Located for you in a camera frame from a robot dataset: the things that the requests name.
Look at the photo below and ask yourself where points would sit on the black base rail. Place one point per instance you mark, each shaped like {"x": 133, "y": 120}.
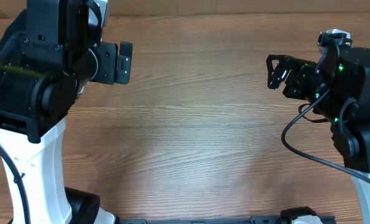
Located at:
{"x": 268, "y": 219}

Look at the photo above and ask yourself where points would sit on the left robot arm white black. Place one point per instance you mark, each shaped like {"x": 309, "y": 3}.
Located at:
{"x": 48, "y": 54}

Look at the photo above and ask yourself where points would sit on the folded black garment on pile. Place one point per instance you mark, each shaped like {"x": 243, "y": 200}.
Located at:
{"x": 10, "y": 43}

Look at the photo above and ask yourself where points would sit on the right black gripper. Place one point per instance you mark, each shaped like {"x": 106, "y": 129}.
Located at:
{"x": 293, "y": 78}

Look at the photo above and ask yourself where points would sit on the beige folded garment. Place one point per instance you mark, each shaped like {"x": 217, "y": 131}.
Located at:
{"x": 80, "y": 91}

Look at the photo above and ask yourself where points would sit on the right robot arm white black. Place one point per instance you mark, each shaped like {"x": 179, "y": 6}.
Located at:
{"x": 337, "y": 87}

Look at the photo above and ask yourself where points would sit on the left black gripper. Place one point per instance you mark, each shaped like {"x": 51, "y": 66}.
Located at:
{"x": 109, "y": 63}

